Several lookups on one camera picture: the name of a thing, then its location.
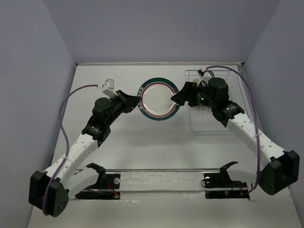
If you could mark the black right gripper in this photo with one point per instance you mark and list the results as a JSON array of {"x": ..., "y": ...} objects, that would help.
[{"x": 187, "y": 93}]

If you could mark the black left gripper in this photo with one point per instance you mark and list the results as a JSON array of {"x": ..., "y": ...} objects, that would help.
[{"x": 129, "y": 102}]

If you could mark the green red rimmed white plate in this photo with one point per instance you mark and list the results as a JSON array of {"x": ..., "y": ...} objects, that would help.
[{"x": 155, "y": 99}]

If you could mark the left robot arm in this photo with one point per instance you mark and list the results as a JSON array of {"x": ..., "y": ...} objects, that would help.
[{"x": 48, "y": 189}]

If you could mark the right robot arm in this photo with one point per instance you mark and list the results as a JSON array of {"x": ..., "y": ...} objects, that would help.
[{"x": 276, "y": 167}]

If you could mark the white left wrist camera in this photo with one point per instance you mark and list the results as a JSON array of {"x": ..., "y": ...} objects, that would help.
[{"x": 108, "y": 88}]

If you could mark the white wire dish rack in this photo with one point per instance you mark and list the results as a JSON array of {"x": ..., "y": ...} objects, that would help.
[{"x": 201, "y": 120}]

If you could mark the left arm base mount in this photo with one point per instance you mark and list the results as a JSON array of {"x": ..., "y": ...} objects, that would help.
[{"x": 106, "y": 186}]

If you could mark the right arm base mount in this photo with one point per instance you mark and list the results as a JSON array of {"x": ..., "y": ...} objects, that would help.
[{"x": 218, "y": 185}]

